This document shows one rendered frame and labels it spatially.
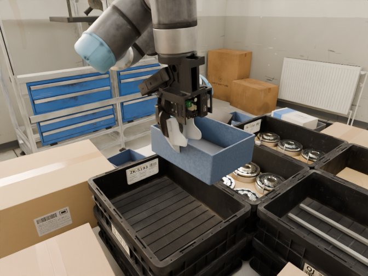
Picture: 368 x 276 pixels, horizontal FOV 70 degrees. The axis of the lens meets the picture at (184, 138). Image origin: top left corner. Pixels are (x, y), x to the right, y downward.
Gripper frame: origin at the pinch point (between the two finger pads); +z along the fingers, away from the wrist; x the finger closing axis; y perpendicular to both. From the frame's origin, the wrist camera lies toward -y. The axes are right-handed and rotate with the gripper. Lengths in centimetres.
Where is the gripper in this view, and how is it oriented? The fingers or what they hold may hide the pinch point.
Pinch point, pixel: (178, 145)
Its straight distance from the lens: 57.4
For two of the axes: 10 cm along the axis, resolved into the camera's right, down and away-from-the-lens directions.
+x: 7.5, -3.6, 5.5
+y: 6.6, 3.3, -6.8
